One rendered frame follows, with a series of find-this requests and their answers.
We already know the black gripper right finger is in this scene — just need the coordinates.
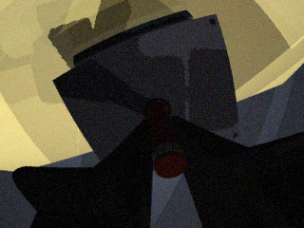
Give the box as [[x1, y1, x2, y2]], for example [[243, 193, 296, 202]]
[[171, 117, 304, 228]]

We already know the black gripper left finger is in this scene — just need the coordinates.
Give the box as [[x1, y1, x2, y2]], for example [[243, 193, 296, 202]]
[[12, 119, 153, 228]]

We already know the dark cylindrical peg with red top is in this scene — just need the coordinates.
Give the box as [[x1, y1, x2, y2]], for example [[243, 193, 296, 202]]
[[148, 103, 187, 179]]

